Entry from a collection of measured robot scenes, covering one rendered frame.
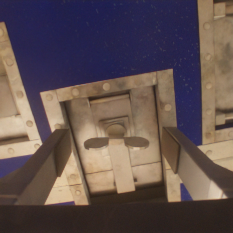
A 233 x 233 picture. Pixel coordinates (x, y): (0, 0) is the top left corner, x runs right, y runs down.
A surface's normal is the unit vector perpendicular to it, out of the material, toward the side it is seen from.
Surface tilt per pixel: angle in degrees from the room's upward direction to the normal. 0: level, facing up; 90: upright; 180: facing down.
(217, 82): 90
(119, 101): 90
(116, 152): 90
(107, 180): 90
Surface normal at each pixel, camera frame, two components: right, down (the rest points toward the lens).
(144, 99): 0.03, 0.29
